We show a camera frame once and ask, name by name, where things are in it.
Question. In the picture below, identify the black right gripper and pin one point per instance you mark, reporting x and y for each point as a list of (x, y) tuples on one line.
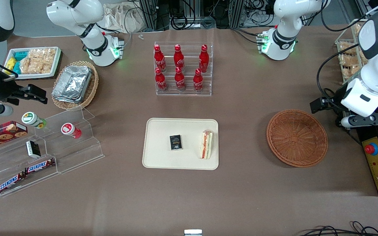
[(4, 89)]

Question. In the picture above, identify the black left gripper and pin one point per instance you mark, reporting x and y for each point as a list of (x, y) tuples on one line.
[(337, 97)]

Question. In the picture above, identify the plastic-wrapped triangle sandwich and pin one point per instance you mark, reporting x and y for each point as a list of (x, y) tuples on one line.
[(206, 146)]

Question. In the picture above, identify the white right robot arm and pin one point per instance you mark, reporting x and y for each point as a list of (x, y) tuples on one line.
[(94, 42)]

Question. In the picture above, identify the white snack tray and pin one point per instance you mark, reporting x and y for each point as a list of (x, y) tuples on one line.
[(31, 77)]

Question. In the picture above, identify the round brown wicker basket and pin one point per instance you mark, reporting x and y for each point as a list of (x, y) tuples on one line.
[(297, 139)]

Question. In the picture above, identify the oval light wicker basket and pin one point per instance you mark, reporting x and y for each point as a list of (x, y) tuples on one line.
[(92, 88)]

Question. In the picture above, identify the cream rectangular serving tray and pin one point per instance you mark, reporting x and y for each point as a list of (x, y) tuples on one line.
[(157, 147)]

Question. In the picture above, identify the green-lidded small bottle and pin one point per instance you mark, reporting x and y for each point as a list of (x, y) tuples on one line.
[(31, 118)]

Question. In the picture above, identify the clear bag rice crackers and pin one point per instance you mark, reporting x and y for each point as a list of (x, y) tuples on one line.
[(43, 55), (33, 67)]

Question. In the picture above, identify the teal snack pack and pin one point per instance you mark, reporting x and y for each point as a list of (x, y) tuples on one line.
[(16, 67), (21, 55)]

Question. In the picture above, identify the yellow snack pack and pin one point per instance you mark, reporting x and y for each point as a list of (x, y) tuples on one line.
[(10, 63)]

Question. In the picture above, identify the stacked aluminium foil containers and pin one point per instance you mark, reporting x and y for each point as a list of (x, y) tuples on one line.
[(72, 82)]

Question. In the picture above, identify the red-lidded small bottle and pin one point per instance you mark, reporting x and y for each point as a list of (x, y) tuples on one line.
[(68, 128)]

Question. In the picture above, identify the red chocolate cookie box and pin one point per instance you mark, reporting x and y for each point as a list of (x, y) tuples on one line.
[(2, 132)]

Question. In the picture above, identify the clear bag of pastries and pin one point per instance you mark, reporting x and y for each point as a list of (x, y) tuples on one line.
[(349, 64)]

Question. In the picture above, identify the small black white-edged box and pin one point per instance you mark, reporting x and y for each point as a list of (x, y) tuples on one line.
[(33, 149)]

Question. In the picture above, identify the Snickers chocolate bar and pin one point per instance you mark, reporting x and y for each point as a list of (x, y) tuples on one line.
[(39, 166), (10, 182)]

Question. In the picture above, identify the clear acrylic stepped shelf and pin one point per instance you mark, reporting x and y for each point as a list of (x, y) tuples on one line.
[(77, 154)]

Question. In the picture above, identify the clear acrylic bottle rack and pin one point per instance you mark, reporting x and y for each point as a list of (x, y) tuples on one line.
[(208, 91)]

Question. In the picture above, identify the beige cloth bag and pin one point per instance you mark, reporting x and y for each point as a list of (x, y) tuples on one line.
[(123, 18)]

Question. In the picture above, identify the red cola bottle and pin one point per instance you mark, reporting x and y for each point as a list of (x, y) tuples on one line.
[(179, 79), (157, 57), (198, 81), (203, 57), (160, 80), (178, 56)]

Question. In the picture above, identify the silver rectangular object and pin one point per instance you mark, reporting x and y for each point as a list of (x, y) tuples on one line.
[(193, 232)]

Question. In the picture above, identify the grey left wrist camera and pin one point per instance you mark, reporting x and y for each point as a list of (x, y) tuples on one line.
[(369, 120)]

